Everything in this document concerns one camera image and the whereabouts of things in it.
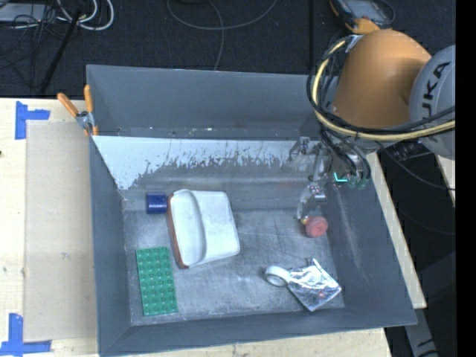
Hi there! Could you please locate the red round toy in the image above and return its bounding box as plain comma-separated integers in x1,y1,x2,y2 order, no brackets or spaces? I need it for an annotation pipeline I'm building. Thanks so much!
301,215,329,239

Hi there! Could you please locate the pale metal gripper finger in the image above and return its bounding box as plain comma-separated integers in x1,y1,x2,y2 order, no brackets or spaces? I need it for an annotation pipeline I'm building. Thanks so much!
281,137,312,173
295,184,329,222

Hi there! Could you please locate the grey metal bin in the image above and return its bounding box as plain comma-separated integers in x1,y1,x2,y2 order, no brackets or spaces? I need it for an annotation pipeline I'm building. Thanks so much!
85,64,418,357

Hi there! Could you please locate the green studded flat plate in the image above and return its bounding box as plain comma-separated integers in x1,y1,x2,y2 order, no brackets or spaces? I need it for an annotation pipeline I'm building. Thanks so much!
135,246,180,318

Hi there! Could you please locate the silver foil packet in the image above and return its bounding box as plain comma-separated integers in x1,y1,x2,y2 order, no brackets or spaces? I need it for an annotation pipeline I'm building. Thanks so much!
285,257,343,313

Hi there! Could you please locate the pale wood flat board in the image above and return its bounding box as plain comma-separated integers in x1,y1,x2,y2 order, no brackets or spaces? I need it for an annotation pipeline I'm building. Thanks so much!
22,120,99,344

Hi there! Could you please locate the white tray with brown rim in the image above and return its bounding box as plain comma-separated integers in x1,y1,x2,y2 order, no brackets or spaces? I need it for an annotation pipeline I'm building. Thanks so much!
166,188,242,270

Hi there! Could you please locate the white tape roll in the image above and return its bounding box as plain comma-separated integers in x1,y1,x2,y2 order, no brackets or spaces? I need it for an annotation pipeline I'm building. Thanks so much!
263,265,290,288

